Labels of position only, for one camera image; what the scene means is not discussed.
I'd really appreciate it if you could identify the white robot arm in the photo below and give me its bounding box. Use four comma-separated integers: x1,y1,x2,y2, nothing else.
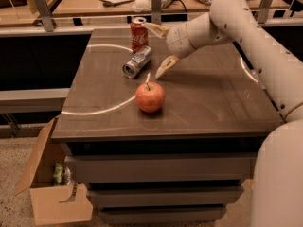
144,0,303,227

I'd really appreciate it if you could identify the red coca-cola can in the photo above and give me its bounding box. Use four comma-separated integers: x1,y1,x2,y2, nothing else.
130,17,149,53

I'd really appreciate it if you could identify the red apple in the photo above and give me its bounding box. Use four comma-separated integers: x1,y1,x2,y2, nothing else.
135,82,165,114

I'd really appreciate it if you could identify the grey drawer cabinet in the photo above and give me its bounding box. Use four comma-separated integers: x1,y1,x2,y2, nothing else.
52,28,281,224

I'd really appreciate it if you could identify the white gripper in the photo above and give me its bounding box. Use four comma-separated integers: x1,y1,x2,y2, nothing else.
142,22,196,79

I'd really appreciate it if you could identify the silver blue redbull can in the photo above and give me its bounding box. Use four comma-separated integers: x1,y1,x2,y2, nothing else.
122,45,152,79

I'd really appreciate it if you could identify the white bowl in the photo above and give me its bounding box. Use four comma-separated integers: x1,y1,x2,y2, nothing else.
130,0,152,12

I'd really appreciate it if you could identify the grey metal bracket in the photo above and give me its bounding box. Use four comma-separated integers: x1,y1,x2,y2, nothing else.
255,0,273,24
34,0,55,32
151,0,161,25

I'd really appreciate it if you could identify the cardboard box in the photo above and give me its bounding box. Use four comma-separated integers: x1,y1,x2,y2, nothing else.
15,118,93,226

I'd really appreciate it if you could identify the green snack bag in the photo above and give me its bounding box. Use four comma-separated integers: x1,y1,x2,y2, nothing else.
53,162,63,185

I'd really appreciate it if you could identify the small plastic bottle in box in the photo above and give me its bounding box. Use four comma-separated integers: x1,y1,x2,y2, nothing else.
63,166,71,185

